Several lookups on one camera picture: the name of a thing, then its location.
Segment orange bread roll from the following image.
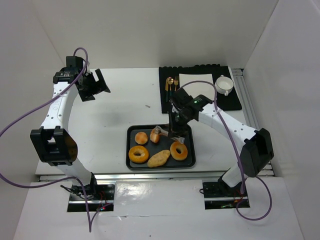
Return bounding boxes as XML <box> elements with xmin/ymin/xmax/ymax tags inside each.
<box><xmin>150</xmin><ymin>127</ymin><xmax>160</xmax><ymax>144</ymax></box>

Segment round bun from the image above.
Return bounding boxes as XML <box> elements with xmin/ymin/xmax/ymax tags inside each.
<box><xmin>134</xmin><ymin>131</ymin><xmax>148</xmax><ymax>145</ymax></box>

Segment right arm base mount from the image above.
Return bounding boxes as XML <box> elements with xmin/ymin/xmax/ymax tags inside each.
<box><xmin>199</xmin><ymin>178</ymin><xmax>250</xmax><ymax>210</ymax></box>

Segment black baking tray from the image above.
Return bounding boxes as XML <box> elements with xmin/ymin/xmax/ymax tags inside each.
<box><xmin>125</xmin><ymin>123</ymin><xmax>197</xmax><ymax>171</ymax></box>

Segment white square plate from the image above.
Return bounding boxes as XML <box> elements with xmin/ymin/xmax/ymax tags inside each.
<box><xmin>179</xmin><ymin>73</ymin><xmax>215</xmax><ymax>100</ymax></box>

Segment oblong tan bread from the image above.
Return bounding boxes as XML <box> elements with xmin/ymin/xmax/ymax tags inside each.
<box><xmin>147</xmin><ymin>150</ymin><xmax>171</xmax><ymax>168</ymax></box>

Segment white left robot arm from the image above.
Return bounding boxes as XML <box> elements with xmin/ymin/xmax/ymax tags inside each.
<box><xmin>30</xmin><ymin>67</ymin><xmax>110</xmax><ymax>195</ymax></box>

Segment gold fork teal handle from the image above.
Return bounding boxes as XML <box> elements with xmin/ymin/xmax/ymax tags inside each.
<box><xmin>173</xmin><ymin>76</ymin><xmax>179</xmax><ymax>91</ymax></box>

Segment white cup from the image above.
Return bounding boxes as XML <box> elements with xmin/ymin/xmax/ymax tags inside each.
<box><xmin>214</xmin><ymin>75</ymin><xmax>234</xmax><ymax>96</ymax></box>

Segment gold knife teal handle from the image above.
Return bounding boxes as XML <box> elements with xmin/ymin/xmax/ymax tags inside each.
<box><xmin>165</xmin><ymin>77</ymin><xmax>170</xmax><ymax>103</ymax></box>

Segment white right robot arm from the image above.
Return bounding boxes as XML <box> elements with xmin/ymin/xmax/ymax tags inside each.
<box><xmin>168</xmin><ymin>89</ymin><xmax>274</xmax><ymax>193</ymax></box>

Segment right pale bagel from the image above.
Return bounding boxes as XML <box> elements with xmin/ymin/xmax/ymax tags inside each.
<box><xmin>170</xmin><ymin>141</ymin><xmax>188</xmax><ymax>161</ymax></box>

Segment left orange bagel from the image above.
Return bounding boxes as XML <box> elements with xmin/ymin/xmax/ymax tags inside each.
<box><xmin>128</xmin><ymin>145</ymin><xmax>150</xmax><ymax>164</ymax></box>

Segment gold spoon teal handle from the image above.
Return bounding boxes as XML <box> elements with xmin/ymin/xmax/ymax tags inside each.
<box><xmin>166</xmin><ymin>77</ymin><xmax>174</xmax><ymax>101</ymax></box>

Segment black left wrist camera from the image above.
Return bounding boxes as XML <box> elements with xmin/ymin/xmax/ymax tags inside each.
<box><xmin>65</xmin><ymin>55</ymin><xmax>84</xmax><ymax>73</ymax></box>

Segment metal tongs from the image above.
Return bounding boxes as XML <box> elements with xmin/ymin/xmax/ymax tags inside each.
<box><xmin>154</xmin><ymin>125</ymin><xmax>185</xmax><ymax>144</ymax></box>

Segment aluminium side rail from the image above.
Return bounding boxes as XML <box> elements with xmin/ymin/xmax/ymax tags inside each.
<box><xmin>231</xmin><ymin>67</ymin><xmax>276</xmax><ymax>177</ymax></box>

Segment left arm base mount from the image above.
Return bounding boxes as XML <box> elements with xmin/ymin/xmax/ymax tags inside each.
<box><xmin>60</xmin><ymin>183</ymin><xmax>115</xmax><ymax>213</ymax></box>

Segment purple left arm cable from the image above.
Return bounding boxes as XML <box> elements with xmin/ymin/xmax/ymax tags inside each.
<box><xmin>0</xmin><ymin>47</ymin><xmax>106</xmax><ymax>233</ymax></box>

